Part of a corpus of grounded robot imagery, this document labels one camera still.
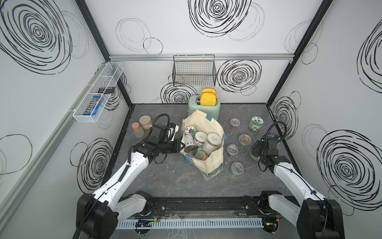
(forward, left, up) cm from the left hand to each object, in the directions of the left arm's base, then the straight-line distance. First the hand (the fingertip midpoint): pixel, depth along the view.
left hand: (184, 145), depth 76 cm
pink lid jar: (+15, +31, -11) cm, 36 cm away
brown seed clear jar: (+12, -37, -12) cm, 41 cm away
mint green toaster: (+33, -4, -2) cm, 34 cm away
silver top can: (+4, -3, -7) cm, 8 cm away
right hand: (+5, -45, -9) cm, 46 cm away
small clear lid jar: (-6, -29, -12) cm, 32 cm away
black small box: (+23, +42, +16) cm, 50 cm away
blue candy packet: (+9, +44, +17) cm, 48 cm away
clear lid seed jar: (+5, -28, -12) cm, 31 cm away
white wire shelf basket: (+35, +47, +16) cm, 61 cm away
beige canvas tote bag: (-9, -14, -5) cm, 17 cm away
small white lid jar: (+16, -2, -9) cm, 19 cm away
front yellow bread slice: (+35, -13, +2) cm, 37 cm away
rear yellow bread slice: (+40, -14, +5) cm, 43 cm away
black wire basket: (+90, -3, -13) cm, 91 cm away
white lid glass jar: (+2, -15, 0) cm, 15 cm away
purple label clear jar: (+26, -33, -12) cm, 44 cm away
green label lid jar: (+24, -46, -10) cm, 53 cm away
